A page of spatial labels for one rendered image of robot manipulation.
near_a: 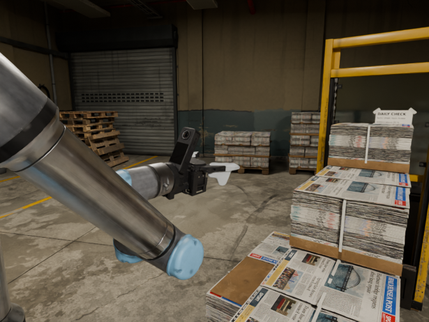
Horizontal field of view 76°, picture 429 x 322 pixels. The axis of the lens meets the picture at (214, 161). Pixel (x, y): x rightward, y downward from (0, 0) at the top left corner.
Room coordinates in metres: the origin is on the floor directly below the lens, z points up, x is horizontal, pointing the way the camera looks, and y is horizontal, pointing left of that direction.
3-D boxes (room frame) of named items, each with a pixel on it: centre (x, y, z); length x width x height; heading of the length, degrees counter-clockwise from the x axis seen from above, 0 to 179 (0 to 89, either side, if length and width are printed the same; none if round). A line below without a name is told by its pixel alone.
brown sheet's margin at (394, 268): (1.04, -0.53, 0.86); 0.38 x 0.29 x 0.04; 56
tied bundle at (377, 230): (1.04, -0.53, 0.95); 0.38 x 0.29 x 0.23; 56
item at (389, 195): (1.04, -0.54, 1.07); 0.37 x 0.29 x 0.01; 56
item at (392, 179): (1.27, -0.70, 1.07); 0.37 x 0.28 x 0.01; 57
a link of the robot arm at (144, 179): (0.55, 0.18, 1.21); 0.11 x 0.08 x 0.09; 141
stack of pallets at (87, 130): (6.79, 3.09, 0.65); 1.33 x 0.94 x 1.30; 171
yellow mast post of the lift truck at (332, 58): (2.07, -0.84, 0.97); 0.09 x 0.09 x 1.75; 56
